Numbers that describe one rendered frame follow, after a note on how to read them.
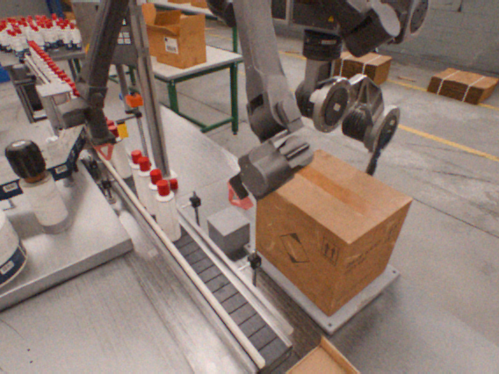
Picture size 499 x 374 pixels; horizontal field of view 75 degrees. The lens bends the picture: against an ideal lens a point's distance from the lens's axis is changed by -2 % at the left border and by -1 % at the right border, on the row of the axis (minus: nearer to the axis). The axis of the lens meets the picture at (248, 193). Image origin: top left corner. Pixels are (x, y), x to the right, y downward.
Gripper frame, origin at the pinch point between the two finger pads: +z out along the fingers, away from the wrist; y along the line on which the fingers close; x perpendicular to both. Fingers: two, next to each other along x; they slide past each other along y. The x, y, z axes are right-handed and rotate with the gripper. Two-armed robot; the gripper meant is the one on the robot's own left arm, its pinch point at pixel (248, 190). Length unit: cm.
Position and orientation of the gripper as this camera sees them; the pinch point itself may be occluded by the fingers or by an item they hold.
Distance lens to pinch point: 71.8
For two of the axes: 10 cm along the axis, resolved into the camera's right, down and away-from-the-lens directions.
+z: -4.4, 3.4, 8.3
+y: -7.0, 4.5, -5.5
